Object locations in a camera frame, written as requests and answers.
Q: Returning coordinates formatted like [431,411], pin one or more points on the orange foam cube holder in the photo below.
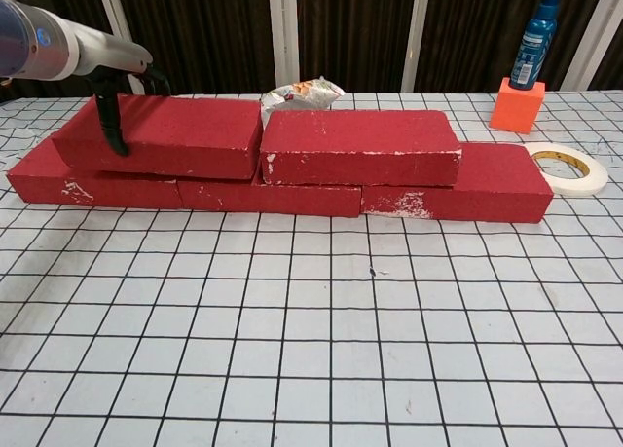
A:
[516,108]

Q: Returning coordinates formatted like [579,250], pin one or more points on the white tape roll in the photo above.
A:
[579,181]

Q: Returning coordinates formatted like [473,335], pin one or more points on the white snack bag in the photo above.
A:
[302,94]

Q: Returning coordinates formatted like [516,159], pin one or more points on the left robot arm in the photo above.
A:
[29,43]

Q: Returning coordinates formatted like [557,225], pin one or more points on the white black-grid tablecloth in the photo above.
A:
[311,345]

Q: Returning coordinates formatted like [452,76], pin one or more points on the white partition frame post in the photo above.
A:
[593,38]
[282,38]
[111,9]
[416,33]

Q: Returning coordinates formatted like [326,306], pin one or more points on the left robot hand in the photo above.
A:
[112,55]

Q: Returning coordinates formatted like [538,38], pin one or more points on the blue spray bottle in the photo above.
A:
[533,43]

